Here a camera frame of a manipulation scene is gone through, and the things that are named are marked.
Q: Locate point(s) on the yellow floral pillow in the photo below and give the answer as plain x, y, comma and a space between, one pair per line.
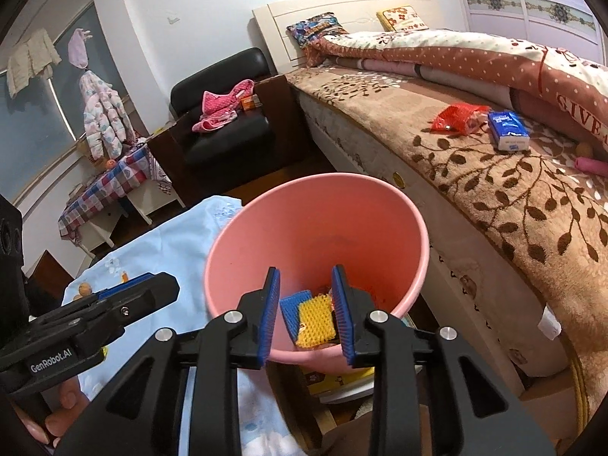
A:
403, 18

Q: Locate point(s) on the small orange box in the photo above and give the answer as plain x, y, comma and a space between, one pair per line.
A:
249, 103

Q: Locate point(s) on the pink garment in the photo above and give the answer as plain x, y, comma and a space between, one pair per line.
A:
218, 104

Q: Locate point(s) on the quilted mattress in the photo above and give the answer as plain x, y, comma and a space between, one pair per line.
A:
342, 128

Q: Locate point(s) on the pink plastic bucket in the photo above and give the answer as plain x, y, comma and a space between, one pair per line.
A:
308, 228

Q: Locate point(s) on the pink hat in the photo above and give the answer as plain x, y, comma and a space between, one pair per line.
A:
78, 50

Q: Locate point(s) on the white table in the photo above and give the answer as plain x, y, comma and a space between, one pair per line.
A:
152, 199

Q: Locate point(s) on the pink roll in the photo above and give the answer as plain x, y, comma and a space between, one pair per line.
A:
591, 165

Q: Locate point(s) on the blue foam net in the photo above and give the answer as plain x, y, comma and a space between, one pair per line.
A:
289, 313

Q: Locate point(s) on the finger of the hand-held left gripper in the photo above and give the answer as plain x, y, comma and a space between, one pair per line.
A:
142, 299
123, 289

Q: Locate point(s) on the yellow foam net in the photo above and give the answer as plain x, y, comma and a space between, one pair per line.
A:
313, 320

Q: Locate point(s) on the white wall switch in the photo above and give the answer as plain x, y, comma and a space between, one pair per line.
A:
173, 18

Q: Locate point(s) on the pastel puffy jacket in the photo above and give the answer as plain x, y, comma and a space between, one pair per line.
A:
104, 114

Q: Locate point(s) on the beige hanging garment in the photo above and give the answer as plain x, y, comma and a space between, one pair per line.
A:
33, 61

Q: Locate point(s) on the white bed headboard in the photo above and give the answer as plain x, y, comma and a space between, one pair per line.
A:
285, 33

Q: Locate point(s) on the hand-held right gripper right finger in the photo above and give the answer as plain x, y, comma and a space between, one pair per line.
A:
342, 318

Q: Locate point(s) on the red snack packet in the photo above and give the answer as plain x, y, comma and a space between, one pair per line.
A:
451, 118

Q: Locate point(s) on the blue floral tablecloth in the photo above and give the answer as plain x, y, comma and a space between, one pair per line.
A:
166, 247

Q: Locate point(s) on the person's left hand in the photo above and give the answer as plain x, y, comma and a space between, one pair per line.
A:
71, 396

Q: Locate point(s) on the blue tissue pack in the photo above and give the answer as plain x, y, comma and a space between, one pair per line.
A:
506, 128

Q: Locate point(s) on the large dark window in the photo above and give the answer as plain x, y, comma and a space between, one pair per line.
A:
38, 128

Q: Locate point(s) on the plaid covered small table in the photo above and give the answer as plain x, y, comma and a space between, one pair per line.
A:
104, 185

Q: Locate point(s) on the polka dot quilt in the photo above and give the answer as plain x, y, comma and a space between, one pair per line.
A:
451, 52

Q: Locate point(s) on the colourful printed pillow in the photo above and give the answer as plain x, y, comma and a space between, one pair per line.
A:
313, 28

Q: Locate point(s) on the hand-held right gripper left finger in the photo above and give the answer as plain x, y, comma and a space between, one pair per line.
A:
268, 318

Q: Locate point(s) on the bed with floral quilt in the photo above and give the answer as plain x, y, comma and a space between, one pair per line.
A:
475, 175

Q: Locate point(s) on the wooden stool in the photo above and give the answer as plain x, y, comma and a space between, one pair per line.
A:
294, 403

